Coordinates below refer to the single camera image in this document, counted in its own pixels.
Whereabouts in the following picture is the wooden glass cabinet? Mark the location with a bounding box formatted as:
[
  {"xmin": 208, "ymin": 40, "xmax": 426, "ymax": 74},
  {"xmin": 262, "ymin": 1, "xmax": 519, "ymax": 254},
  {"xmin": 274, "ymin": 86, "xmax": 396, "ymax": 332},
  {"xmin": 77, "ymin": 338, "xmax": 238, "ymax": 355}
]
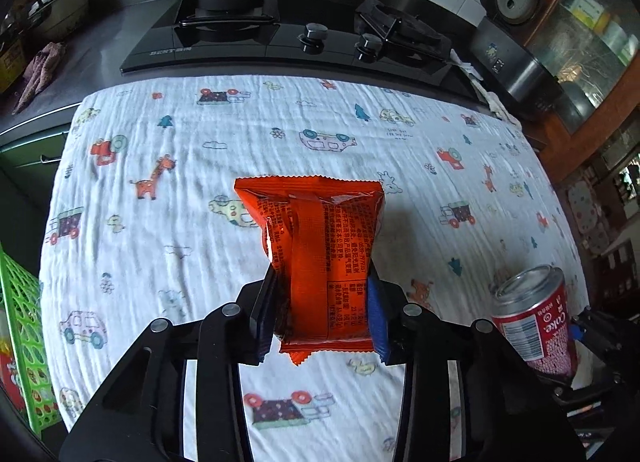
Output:
[{"xmin": 521, "ymin": 0, "xmax": 639, "ymax": 184}]

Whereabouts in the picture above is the green plastic mesh basket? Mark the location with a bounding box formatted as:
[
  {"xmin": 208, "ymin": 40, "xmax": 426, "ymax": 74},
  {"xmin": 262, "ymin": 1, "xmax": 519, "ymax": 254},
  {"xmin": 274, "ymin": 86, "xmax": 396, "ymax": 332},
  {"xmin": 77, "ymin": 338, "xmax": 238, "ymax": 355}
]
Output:
[{"xmin": 1, "ymin": 251, "xmax": 62, "ymax": 438}]

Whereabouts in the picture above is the black countertop appliance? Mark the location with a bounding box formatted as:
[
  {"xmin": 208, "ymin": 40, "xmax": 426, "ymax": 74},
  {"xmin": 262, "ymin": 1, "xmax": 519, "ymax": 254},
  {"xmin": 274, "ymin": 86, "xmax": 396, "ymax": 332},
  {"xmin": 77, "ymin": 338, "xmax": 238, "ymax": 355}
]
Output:
[{"xmin": 469, "ymin": 17, "xmax": 561, "ymax": 120}]

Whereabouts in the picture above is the yellow oil bottle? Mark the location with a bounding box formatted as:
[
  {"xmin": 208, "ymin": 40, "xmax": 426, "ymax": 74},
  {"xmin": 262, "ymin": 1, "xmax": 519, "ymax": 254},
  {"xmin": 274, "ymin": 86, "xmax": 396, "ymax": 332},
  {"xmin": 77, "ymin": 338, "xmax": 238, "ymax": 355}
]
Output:
[{"xmin": 0, "ymin": 40, "xmax": 26, "ymax": 92}]

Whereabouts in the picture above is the white printed table cloth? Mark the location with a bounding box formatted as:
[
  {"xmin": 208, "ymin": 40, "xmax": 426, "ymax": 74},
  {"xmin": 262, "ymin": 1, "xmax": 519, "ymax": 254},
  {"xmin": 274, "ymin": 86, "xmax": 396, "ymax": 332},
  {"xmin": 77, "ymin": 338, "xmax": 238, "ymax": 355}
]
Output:
[{"xmin": 39, "ymin": 73, "xmax": 590, "ymax": 462}]

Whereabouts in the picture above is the pink rag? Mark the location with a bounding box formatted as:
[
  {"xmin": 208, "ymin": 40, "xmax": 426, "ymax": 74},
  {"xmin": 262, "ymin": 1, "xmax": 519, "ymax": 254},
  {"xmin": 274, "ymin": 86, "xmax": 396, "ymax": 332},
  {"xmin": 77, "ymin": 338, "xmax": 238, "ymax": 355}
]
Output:
[{"xmin": 13, "ymin": 42, "xmax": 65, "ymax": 114}]

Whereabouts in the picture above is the red plastic stool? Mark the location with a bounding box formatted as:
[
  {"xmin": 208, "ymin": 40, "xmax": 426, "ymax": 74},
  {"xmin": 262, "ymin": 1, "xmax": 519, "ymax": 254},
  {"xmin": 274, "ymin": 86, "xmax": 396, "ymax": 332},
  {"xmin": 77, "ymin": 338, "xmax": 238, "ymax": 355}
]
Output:
[{"xmin": 0, "ymin": 338, "xmax": 26, "ymax": 416}]

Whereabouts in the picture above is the black gas stove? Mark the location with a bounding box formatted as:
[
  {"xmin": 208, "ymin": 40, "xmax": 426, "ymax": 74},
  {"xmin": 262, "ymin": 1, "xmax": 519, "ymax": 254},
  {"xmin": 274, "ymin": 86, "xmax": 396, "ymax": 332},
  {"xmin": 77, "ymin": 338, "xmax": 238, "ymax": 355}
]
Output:
[{"xmin": 120, "ymin": 0, "xmax": 480, "ymax": 100}]

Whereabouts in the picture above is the red cola can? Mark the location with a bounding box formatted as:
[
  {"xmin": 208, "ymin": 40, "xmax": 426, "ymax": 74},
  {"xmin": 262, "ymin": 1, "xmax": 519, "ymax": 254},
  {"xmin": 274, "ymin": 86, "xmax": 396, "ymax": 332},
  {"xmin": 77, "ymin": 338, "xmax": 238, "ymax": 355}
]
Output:
[{"xmin": 491, "ymin": 265, "xmax": 577, "ymax": 378}]

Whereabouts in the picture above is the orange snack packet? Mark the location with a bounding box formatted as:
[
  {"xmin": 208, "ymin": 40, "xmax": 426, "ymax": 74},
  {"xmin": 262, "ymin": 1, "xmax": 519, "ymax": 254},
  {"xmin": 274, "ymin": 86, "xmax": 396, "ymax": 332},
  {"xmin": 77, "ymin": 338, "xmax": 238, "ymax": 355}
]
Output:
[{"xmin": 234, "ymin": 176, "xmax": 385, "ymax": 366}]

